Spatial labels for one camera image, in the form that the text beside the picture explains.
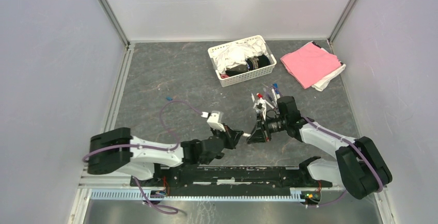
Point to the black cloth in basket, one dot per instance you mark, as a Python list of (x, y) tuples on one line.
[(251, 64)]

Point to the white plastic basket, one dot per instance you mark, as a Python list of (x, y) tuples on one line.
[(228, 81)]

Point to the white cloth in basket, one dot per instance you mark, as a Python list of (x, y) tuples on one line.
[(237, 53)]

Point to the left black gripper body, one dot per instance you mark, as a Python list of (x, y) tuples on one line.
[(226, 137)]

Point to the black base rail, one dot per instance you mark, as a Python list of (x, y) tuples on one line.
[(237, 181)]

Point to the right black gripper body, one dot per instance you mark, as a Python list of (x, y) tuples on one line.
[(261, 126)]

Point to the pink folded cloth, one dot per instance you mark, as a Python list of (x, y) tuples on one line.
[(298, 65)]

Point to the white pen blue ends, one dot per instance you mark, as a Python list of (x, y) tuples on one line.
[(277, 92)]

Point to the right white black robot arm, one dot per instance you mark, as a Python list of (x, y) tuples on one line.
[(357, 164)]

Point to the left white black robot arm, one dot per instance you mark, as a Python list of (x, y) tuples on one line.
[(119, 151)]

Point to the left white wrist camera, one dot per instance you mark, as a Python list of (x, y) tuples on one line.
[(214, 120)]

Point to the white cloth under pink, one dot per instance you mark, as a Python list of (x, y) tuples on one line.
[(324, 66)]

